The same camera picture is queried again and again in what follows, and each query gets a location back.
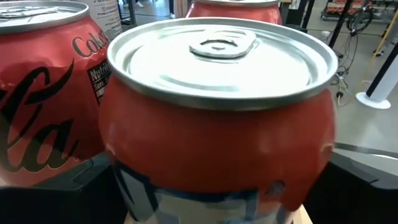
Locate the red wheeled cart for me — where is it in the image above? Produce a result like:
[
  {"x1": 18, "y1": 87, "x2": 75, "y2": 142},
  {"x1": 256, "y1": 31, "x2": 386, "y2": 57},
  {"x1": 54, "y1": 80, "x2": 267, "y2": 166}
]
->
[{"x1": 320, "y1": 0, "x2": 374, "y2": 20}]

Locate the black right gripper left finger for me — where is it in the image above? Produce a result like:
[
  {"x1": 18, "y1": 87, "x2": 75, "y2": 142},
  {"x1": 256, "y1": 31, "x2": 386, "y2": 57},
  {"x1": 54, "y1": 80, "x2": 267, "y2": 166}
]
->
[{"x1": 0, "y1": 152, "x2": 129, "y2": 224}]

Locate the black white stand pole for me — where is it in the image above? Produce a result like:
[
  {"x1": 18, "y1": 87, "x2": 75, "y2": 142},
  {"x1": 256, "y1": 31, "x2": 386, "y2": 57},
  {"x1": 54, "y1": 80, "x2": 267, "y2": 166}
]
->
[{"x1": 365, "y1": 42, "x2": 398, "y2": 103}]

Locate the red-orange soda can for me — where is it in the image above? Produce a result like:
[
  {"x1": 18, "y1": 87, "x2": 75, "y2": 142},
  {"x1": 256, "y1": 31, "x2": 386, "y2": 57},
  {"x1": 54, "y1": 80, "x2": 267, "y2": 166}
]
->
[{"x1": 0, "y1": 0, "x2": 111, "y2": 187}]

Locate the black slanted pole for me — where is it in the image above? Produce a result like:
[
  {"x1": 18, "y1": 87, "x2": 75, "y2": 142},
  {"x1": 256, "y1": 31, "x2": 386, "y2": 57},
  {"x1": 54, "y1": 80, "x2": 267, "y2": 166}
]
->
[{"x1": 328, "y1": 0, "x2": 354, "y2": 49}]

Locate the white round stand base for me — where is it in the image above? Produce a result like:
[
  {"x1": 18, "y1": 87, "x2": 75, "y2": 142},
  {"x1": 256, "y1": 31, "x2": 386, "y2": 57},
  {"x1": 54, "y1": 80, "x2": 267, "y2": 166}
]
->
[{"x1": 355, "y1": 91, "x2": 392, "y2": 110}]

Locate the red Fanta strawberry can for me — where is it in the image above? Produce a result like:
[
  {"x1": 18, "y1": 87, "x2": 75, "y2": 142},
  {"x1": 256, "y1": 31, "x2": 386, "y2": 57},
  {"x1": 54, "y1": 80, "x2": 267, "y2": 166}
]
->
[
  {"x1": 98, "y1": 17, "x2": 339, "y2": 224},
  {"x1": 185, "y1": 0, "x2": 283, "y2": 25}
]

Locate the yellow stand leg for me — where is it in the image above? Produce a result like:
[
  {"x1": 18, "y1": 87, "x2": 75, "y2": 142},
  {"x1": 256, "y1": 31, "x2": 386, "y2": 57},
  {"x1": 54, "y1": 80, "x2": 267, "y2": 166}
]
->
[{"x1": 374, "y1": 17, "x2": 398, "y2": 57}]

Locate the yellow cable with plug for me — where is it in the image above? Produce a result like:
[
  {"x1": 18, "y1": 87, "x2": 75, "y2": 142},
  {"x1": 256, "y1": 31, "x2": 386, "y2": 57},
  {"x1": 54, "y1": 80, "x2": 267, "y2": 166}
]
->
[{"x1": 335, "y1": 79, "x2": 373, "y2": 108}]

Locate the coiled black cable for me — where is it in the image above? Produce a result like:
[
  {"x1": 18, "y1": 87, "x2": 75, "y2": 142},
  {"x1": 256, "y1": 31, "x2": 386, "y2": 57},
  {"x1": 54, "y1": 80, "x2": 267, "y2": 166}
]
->
[{"x1": 346, "y1": 6, "x2": 374, "y2": 35}]

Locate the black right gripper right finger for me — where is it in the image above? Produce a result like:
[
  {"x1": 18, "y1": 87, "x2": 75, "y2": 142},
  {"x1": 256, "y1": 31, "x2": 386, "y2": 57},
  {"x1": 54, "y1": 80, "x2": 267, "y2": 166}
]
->
[{"x1": 303, "y1": 151, "x2": 398, "y2": 224}]

